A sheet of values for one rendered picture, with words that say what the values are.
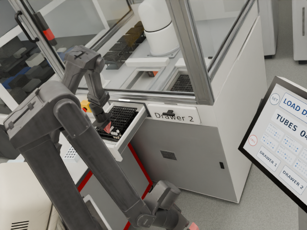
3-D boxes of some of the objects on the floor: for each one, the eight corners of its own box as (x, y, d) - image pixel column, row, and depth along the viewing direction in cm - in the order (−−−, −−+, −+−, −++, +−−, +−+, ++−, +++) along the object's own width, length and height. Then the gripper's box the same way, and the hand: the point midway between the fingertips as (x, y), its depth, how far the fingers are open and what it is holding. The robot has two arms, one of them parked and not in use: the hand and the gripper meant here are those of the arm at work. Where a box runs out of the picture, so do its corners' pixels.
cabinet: (241, 209, 194) (220, 128, 145) (124, 177, 250) (79, 111, 201) (271, 113, 248) (263, 30, 199) (169, 105, 305) (143, 39, 256)
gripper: (96, 118, 140) (107, 140, 150) (108, 105, 146) (118, 127, 155) (86, 116, 144) (97, 138, 153) (99, 103, 150) (109, 125, 159)
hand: (108, 131), depth 154 cm, fingers closed
